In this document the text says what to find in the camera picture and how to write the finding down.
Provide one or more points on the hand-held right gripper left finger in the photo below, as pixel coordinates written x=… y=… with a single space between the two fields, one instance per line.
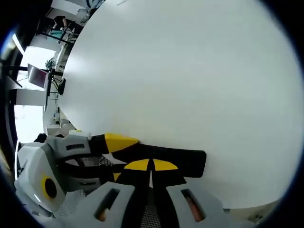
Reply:
x=128 y=190

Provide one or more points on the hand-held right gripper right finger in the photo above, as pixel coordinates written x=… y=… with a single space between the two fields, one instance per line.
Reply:
x=173 y=192

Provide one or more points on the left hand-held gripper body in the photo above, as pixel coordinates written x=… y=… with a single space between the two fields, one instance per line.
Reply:
x=35 y=171

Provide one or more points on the grey mesh office chair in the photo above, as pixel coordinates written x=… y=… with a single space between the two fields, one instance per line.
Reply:
x=71 y=202

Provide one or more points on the open silver laptop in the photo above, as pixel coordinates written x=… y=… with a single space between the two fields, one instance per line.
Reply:
x=36 y=76

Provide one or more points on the small green plant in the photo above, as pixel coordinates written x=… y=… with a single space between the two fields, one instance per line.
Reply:
x=50 y=63

